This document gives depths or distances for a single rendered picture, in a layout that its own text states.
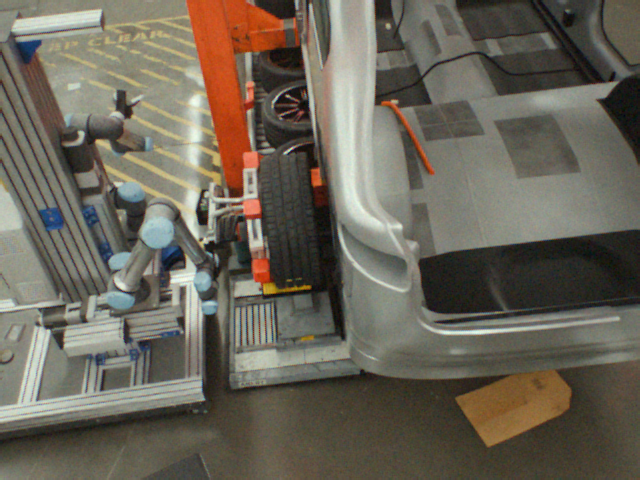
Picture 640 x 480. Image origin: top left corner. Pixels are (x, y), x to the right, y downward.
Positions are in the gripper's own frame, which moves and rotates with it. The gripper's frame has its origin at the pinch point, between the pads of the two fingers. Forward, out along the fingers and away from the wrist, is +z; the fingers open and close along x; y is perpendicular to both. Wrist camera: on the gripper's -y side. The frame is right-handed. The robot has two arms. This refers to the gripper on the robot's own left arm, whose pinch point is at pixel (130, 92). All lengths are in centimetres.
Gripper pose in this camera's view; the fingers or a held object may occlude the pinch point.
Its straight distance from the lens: 383.9
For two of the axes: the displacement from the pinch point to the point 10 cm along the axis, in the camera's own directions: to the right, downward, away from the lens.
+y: -0.6, 7.0, 7.1
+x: 9.9, 1.3, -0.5
